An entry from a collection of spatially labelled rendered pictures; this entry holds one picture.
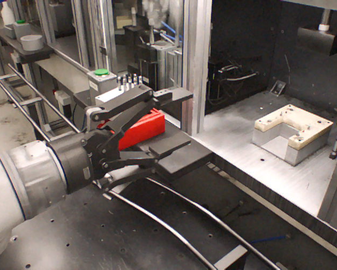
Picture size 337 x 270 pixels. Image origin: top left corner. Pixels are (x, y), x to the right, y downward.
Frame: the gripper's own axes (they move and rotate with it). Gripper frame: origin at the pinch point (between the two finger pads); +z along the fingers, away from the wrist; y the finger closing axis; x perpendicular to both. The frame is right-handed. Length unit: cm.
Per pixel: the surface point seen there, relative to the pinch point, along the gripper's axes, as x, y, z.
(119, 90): 35.5, -10.3, 9.8
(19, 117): 237, -112, 20
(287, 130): 1.5, -18.2, 39.9
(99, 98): 34.4, -10.5, 3.4
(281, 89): 19, -20, 63
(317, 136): -6.4, -16.0, 39.8
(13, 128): 221, -112, 10
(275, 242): -4, -56, 38
